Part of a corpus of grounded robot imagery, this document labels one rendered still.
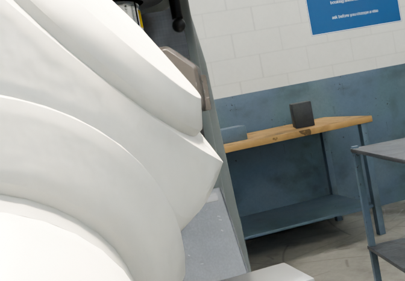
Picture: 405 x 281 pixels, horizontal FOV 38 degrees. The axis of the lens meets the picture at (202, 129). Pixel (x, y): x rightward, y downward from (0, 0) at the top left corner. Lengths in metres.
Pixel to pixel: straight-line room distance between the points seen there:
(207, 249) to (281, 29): 4.35
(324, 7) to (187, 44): 4.48
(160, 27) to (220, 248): 0.30
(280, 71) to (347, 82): 0.63
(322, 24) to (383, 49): 0.62
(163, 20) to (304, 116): 3.58
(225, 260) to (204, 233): 0.04
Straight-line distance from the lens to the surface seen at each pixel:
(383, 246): 3.19
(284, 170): 5.00
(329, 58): 5.21
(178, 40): 0.80
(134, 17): 0.40
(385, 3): 5.56
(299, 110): 4.34
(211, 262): 0.78
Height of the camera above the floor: 1.23
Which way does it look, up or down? 3 degrees down
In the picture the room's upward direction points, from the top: 11 degrees counter-clockwise
